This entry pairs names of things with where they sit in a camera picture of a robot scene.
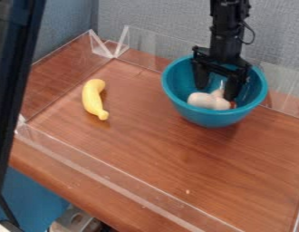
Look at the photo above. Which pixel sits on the yellow toy banana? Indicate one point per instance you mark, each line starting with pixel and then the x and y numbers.
pixel 92 101

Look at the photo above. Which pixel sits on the clear acrylic barrier wall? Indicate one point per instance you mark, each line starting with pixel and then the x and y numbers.
pixel 147 171

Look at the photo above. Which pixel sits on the grey metal bracket below table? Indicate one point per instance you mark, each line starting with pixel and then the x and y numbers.
pixel 76 220

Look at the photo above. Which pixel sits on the blue plastic bowl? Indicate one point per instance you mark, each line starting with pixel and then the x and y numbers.
pixel 179 86

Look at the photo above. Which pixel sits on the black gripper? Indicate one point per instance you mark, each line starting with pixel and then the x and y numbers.
pixel 222 57

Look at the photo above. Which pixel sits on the white mushroom with brown cap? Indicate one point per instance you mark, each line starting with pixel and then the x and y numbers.
pixel 211 101

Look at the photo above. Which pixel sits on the dark blue foreground post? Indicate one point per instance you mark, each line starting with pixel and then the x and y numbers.
pixel 20 23

